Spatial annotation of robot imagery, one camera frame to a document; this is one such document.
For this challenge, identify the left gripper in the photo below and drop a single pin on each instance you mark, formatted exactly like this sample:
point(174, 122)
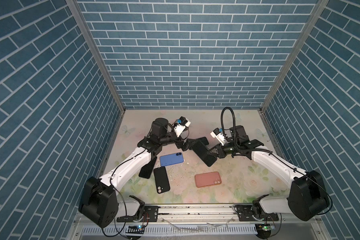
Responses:
point(185, 145)

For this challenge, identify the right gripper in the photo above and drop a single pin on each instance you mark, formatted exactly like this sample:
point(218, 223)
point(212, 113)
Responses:
point(220, 151)

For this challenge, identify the black phone case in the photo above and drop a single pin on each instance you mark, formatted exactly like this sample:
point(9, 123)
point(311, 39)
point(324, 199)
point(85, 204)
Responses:
point(161, 180)
point(203, 153)

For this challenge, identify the black phone purple edge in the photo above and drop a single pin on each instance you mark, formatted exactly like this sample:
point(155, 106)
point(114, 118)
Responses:
point(202, 141)

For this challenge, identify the blue phone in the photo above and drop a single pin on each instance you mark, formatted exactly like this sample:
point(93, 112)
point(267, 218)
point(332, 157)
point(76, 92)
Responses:
point(171, 159)

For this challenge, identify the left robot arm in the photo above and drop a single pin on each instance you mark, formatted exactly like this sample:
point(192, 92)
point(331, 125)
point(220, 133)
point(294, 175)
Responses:
point(101, 200)

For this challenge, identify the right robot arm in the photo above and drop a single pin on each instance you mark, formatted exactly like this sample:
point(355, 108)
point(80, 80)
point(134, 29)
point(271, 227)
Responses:
point(307, 196)

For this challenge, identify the pink phone case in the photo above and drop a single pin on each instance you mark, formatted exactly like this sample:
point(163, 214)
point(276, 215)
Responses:
point(207, 179)

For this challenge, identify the black phone far left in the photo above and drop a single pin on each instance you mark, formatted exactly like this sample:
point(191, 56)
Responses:
point(147, 169)

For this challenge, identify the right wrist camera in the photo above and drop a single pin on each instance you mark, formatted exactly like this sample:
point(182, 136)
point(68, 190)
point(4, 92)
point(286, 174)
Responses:
point(218, 134)

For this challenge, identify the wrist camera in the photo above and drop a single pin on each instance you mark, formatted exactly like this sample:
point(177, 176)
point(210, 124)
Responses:
point(218, 134)
point(180, 125)

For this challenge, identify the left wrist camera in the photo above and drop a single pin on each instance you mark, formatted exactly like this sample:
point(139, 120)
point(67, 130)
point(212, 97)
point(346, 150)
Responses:
point(180, 125)

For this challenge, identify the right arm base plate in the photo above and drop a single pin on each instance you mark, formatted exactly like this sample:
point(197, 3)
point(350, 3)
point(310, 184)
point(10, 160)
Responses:
point(248, 213)

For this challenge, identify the aluminium front rail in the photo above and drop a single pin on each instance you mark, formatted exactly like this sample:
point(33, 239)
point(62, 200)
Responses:
point(198, 214)

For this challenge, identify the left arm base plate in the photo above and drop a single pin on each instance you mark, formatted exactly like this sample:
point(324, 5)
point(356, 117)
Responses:
point(148, 214)

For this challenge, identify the white slotted cable duct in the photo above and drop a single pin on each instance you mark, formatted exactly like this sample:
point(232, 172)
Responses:
point(167, 230)

